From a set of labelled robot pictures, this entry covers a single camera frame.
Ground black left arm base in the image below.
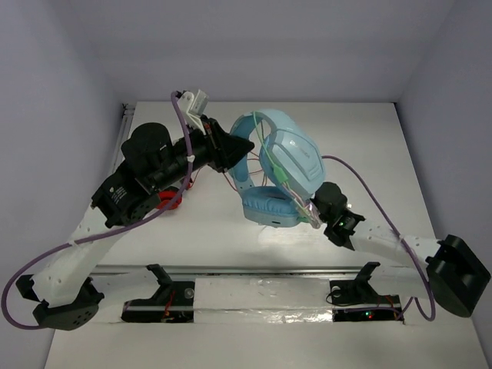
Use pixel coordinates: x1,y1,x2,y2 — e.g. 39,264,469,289
121,264,195,324

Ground red headphone cable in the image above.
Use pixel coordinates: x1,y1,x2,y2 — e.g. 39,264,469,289
190,151,270,193

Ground green headphone cable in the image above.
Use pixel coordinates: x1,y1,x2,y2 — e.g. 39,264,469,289
251,110,322,230

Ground aluminium rail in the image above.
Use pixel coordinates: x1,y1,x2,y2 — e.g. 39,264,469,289
95,264,412,277

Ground red and black headphones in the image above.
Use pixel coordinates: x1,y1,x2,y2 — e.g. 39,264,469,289
156,186,183,210

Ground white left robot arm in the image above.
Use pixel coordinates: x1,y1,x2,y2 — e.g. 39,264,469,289
9,116,254,331

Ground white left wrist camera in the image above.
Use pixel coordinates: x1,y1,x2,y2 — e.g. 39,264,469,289
178,89,208,132

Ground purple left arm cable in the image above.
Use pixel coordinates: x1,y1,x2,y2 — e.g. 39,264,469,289
2,90,198,331

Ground light blue headphones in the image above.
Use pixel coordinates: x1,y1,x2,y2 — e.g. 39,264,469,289
229,109,325,229

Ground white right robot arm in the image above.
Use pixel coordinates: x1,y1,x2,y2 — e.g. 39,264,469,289
313,182,491,317

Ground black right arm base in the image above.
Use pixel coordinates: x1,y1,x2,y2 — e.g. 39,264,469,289
325,261,404,323

